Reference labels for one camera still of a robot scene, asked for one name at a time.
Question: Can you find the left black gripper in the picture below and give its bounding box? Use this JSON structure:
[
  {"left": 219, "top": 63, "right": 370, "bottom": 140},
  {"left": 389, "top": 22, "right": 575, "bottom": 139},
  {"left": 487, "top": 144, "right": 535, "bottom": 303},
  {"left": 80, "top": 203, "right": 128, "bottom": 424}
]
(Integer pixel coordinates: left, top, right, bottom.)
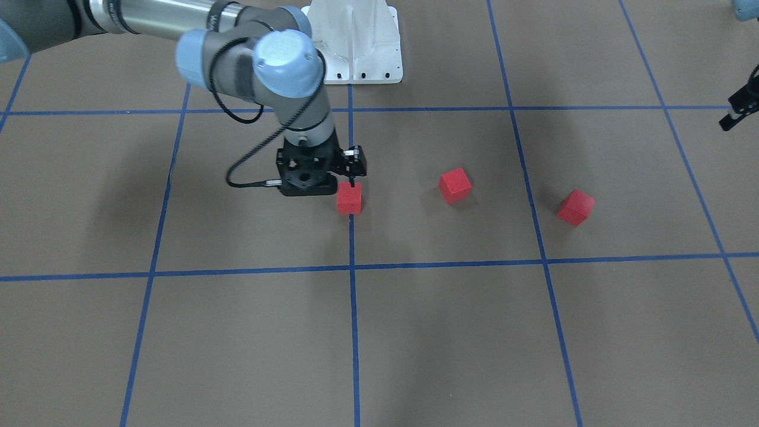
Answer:
[{"left": 719, "top": 65, "right": 758, "bottom": 132}]

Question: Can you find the red block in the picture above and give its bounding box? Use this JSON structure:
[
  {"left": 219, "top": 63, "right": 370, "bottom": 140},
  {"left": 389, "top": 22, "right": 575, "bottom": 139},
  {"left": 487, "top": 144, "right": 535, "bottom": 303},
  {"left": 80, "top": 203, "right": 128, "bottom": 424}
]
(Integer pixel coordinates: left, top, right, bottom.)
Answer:
[
  {"left": 557, "top": 189, "right": 596, "bottom": 227},
  {"left": 336, "top": 181, "right": 362, "bottom": 215},
  {"left": 438, "top": 168, "right": 473, "bottom": 205}
]

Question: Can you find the black camera cable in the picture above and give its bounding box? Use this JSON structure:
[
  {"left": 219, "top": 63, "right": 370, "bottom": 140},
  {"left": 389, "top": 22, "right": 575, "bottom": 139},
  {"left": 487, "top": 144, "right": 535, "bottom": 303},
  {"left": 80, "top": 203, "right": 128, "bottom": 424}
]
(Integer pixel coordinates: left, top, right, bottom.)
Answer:
[{"left": 208, "top": 37, "right": 327, "bottom": 189}]

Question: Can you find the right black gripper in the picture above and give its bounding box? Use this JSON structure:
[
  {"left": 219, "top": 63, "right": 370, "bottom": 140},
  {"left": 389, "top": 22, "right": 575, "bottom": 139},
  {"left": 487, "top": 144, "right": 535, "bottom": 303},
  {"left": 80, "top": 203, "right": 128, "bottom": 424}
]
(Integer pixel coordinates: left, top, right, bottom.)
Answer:
[{"left": 283, "top": 138, "right": 368, "bottom": 187}]

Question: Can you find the white camera post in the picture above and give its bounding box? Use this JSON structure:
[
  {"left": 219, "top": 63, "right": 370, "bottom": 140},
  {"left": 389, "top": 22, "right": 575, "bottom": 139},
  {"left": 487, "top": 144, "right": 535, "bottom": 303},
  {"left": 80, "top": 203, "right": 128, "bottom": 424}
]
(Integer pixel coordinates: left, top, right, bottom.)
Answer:
[{"left": 301, "top": 1, "right": 404, "bottom": 85}]

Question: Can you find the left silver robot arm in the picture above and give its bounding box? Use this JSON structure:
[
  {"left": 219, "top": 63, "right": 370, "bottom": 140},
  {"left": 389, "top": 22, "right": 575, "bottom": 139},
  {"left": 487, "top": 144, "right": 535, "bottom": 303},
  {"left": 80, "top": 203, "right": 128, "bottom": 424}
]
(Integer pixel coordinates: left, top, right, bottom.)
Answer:
[{"left": 719, "top": 1, "right": 758, "bottom": 132}]

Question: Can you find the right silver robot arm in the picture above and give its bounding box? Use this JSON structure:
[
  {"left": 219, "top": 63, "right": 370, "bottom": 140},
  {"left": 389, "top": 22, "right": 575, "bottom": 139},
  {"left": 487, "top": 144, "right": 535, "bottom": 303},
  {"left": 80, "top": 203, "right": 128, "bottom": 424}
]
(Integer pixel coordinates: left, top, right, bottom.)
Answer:
[{"left": 1, "top": 1, "right": 368, "bottom": 196}]

